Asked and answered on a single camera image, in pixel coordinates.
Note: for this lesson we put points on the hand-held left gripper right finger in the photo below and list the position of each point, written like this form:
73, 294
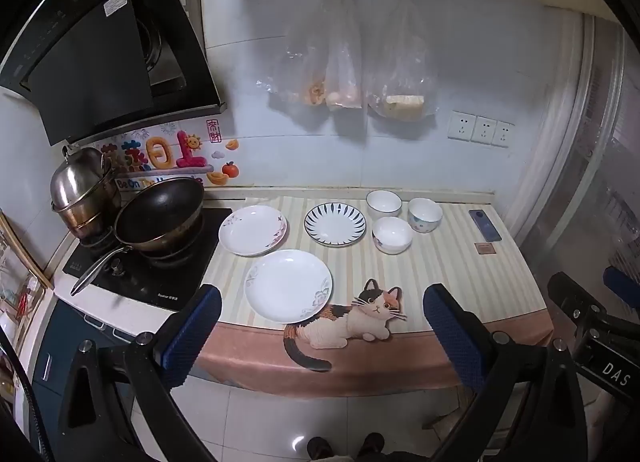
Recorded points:
447, 327

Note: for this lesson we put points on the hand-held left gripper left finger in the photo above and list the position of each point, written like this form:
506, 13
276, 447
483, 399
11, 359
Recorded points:
192, 332

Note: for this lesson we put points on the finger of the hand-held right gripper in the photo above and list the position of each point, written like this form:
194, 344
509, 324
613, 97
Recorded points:
622, 284
570, 292

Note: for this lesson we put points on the white bowl dark rim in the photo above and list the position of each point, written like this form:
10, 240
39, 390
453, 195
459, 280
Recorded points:
384, 203

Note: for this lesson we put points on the black glass gas stove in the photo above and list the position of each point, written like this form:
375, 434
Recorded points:
192, 264

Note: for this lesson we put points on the small brown card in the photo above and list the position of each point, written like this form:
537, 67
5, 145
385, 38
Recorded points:
486, 248

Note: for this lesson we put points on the white bowl floral print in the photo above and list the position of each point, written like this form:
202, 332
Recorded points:
392, 236

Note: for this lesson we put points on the white plate grey floral print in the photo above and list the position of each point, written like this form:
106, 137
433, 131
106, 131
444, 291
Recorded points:
288, 284

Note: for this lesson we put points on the blue smartphone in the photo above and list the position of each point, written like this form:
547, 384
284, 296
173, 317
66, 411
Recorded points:
485, 225

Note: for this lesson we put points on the white bowl blue print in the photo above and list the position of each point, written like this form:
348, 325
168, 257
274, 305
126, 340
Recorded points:
425, 216

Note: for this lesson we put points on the white plate pink floral print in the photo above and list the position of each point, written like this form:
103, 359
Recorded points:
252, 231

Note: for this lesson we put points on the dark blue cabinet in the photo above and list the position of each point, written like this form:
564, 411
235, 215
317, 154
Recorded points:
60, 342

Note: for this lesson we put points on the black shoe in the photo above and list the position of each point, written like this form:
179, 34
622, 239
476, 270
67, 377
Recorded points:
320, 448
372, 444

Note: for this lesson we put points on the white plate blue striped rim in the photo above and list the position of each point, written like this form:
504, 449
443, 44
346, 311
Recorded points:
335, 224

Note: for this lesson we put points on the beige counter backsplash strip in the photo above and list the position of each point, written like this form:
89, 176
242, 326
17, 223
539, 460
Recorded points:
350, 191

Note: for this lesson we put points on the wooden framed picture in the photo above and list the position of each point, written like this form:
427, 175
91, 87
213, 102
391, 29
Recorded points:
20, 282

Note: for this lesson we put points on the stainless steel steamer pot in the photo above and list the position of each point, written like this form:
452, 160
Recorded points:
80, 187

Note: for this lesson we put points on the clear plastic bag yellow block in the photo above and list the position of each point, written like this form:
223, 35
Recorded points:
402, 91

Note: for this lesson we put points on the clear plastic bag pale food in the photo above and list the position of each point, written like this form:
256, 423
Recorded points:
344, 76

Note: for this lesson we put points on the clear plastic bag orange food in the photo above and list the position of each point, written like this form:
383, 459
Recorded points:
307, 66

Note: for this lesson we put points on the black range hood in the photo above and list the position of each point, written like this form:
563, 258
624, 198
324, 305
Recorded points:
90, 56

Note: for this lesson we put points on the white wall socket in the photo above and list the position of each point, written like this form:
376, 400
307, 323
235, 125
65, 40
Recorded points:
461, 125
503, 133
484, 129

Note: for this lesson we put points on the colourful wall sticker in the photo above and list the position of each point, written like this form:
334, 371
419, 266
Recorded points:
185, 151

